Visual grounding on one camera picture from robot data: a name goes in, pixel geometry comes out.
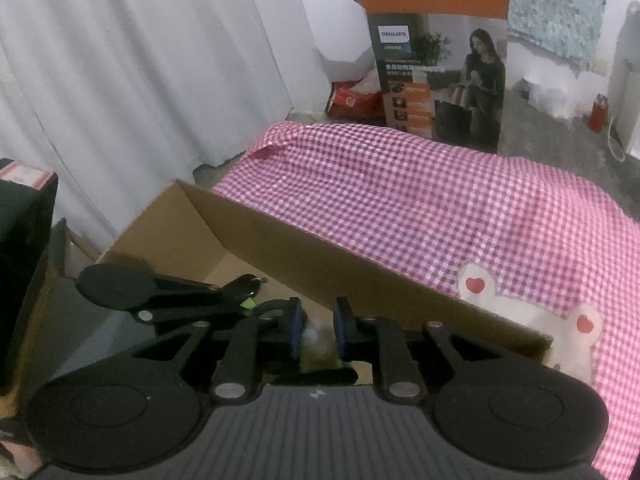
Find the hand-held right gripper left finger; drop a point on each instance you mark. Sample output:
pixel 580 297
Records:
pixel 295 330

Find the red bottle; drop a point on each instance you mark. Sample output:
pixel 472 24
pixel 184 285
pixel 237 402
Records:
pixel 597 116

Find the floral blue cloth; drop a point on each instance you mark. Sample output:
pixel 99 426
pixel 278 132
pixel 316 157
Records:
pixel 560 5

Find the pink checkered cloth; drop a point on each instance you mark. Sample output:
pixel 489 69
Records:
pixel 400 185

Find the black box with label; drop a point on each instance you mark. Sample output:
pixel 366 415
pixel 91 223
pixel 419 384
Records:
pixel 25 260

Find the orange printed appliance box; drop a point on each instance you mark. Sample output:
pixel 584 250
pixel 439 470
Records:
pixel 435 60

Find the brown cardboard box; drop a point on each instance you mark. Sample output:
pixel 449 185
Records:
pixel 325 265

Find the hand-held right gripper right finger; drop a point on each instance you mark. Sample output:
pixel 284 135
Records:
pixel 341 327

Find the white plastic bag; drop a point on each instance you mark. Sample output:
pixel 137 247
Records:
pixel 555 97

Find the red bag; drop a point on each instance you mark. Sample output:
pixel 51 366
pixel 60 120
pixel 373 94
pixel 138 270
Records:
pixel 350 102

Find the green lip balm tube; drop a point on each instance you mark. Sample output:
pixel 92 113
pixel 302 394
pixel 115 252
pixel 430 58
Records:
pixel 248 304

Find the white water dispenser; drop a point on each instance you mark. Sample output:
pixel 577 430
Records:
pixel 627 100

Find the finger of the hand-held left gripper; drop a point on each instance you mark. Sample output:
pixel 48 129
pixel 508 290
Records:
pixel 190 310

